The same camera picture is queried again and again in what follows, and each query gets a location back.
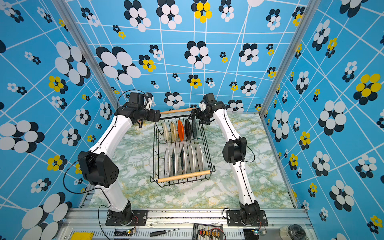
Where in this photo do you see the black wire dish rack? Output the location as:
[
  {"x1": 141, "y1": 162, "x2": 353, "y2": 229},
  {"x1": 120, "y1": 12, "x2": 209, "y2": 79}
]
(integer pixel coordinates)
[{"x1": 150, "y1": 108, "x2": 216, "y2": 188}]

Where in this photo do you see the white plate orange sunburst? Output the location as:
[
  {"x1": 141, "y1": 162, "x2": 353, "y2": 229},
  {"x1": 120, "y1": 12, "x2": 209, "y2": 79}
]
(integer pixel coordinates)
[{"x1": 196, "y1": 144, "x2": 204, "y2": 172}]

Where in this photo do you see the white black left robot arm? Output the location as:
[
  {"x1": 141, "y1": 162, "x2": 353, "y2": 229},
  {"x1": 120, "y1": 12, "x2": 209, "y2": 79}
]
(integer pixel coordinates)
[{"x1": 78, "y1": 93, "x2": 161, "y2": 225}]

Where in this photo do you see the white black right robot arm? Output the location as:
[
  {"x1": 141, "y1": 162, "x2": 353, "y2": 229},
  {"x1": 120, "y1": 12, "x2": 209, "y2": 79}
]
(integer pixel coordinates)
[{"x1": 190, "y1": 93, "x2": 261, "y2": 226}]

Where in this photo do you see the blue patterned grey plate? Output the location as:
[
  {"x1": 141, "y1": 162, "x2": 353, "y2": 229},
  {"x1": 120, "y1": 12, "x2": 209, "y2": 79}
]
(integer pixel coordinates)
[{"x1": 192, "y1": 119, "x2": 198, "y2": 139}]

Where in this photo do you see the black plate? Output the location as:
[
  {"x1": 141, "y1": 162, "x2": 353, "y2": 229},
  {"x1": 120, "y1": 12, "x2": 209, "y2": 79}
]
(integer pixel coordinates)
[{"x1": 185, "y1": 119, "x2": 192, "y2": 140}]

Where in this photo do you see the cream plate with stamp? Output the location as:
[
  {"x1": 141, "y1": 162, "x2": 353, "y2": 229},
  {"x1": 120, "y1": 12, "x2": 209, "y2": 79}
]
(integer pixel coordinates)
[{"x1": 170, "y1": 121, "x2": 178, "y2": 143}]

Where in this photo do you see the white plate red green rim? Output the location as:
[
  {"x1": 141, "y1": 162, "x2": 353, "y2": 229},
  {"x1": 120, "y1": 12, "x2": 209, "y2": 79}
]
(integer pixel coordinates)
[{"x1": 181, "y1": 146, "x2": 188, "y2": 175}]

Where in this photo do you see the white plate green cloud outline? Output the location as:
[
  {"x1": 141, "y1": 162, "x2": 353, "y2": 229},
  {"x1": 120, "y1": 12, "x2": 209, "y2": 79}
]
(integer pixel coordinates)
[{"x1": 172, "y1": 149, "x2": 179, "y2": 176}]

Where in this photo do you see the black terminal board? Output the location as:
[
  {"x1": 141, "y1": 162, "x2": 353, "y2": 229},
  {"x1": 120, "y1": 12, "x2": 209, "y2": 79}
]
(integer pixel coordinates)
[{"x1": 192, "y1": 223, "x2": 227, "y2": 240}]

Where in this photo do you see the yellow box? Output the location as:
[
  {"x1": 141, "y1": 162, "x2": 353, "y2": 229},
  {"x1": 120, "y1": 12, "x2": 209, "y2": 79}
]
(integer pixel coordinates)
[{"x1": 71, "y1": 233, "x2": 94, "y2": 240}]

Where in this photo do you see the clear plastic container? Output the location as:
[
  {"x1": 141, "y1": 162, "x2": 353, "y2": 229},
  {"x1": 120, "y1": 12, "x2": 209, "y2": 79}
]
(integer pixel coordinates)
[{"x1": 279, "y1": 224, "x2": 307, "y2": 240}]

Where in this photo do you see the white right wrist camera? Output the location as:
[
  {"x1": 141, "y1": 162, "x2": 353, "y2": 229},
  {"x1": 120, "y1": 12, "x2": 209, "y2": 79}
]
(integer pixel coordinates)
[{"x1": 199, "y1": 102, "x2": 207, "y2": 112}]

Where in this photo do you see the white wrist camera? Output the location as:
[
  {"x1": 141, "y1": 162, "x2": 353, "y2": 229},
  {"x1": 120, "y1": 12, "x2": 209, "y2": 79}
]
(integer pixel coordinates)
[
  {"x1": 199, "y1": 102, "x2": 207, "y2": 112},
  {"x1": 145, "y1": 93, "x2": 154, "y2": 110}
]

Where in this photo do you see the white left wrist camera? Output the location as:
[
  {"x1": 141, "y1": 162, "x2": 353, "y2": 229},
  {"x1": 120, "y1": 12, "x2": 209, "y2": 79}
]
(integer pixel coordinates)
[{"x1": 145, "y1": 93, "x2": 154, "y2": 110}]

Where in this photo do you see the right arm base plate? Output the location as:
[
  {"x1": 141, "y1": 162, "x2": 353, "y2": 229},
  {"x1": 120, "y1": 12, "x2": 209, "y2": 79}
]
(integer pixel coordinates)
[{"x1": 226, "y1": 210, "x2": 269, "y2": 228}]

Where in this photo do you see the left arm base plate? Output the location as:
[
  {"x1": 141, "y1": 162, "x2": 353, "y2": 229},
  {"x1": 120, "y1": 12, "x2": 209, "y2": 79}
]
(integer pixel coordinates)
[{"x1": 106, "y1": 210, "x2": 148, "y2": 227}]

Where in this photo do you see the black handled screwdriver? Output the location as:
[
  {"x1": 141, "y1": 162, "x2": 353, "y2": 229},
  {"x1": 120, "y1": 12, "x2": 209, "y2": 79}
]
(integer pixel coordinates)
[{"x1": 150, "y1": 229, "x2": 179, "y2": 237}]

